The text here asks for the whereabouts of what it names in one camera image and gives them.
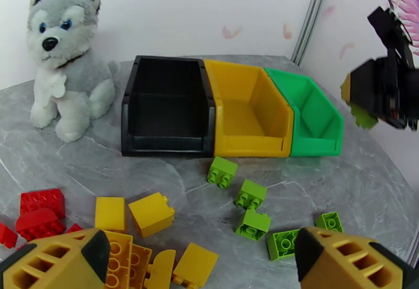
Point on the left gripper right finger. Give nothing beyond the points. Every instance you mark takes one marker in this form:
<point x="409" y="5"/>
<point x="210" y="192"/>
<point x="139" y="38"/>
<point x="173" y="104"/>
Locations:
<point x="347" y="265"/>

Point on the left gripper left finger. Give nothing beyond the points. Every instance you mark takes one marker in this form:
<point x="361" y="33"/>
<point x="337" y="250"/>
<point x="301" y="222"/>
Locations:
<point x="49" y="265"/>

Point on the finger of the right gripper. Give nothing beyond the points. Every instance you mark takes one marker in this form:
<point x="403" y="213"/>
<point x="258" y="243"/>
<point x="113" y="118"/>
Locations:
<point x="361" y="85"/>

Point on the red curved lego brick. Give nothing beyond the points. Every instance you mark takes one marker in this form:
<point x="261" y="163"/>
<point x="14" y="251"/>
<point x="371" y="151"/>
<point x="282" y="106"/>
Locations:
<point x="39" y="224"/>

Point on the red small lego brick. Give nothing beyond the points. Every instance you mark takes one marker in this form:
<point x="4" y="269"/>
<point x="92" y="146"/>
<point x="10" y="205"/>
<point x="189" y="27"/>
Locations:
<point x="74" y="228"/>
<point x="6" y="235"/>

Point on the red long lego brick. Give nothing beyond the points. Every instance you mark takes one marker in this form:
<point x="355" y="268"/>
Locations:
<point x="42" y="199"/>

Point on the yellow long lego brick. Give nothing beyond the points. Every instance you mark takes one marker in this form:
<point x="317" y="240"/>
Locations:
<point x="140" y="265"/>
<point x="118" y="258"/>

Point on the yellow square lego brick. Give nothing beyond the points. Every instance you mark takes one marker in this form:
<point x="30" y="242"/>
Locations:
<point x="109" y="212"/>
<point x="151" y="214"/>

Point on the yellow curved lego brick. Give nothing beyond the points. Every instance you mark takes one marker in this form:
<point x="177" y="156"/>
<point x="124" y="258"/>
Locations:
<point x="162" y="270"/>

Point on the yellow sloped lego brick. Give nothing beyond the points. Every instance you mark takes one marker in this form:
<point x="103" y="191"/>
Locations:
<point x="195" y="265"/>

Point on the green plastic bin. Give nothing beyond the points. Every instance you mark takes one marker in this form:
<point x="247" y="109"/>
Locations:
<point x="314" y="118"/>

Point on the yellow plastic bin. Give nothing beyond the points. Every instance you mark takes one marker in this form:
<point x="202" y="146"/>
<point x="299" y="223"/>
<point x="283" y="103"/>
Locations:
<point x="248" y="114"/>

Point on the black plastic bin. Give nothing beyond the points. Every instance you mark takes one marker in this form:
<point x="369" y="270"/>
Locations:
<point x="167" y="108"/>

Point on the grey husky plush toy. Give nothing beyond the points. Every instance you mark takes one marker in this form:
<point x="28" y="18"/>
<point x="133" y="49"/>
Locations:
<point x="65" y="69"/>

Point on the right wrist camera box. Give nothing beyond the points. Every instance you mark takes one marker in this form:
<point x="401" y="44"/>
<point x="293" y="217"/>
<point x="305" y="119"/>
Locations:
<point x="388" y="29"/>

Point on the aluminium corner post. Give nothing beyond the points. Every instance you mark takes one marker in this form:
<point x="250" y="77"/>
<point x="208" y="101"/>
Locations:
<point x="311" y="19"/>

